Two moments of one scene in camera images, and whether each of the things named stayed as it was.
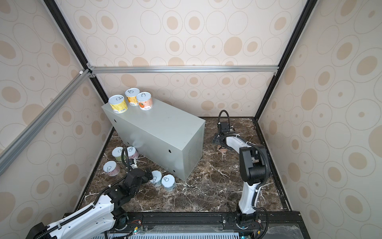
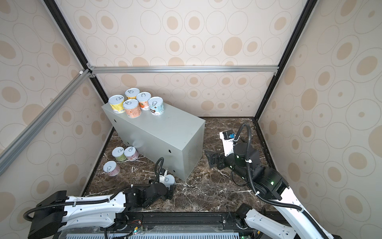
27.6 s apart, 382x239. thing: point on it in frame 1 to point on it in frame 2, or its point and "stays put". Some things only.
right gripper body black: x=218 y=137 to x=224 y=163
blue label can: x=156 y=180 to x=156 y=106
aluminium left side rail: x=7 y=153 stays put
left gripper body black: x=145 y=178 to x=166 y=196
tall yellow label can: x=118 y=104 stays put
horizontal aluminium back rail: x=185 y=69 stays put
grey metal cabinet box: x=174 y=139 stays put
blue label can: x=168 y=182 stays put
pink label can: x=145 y=100 stays put
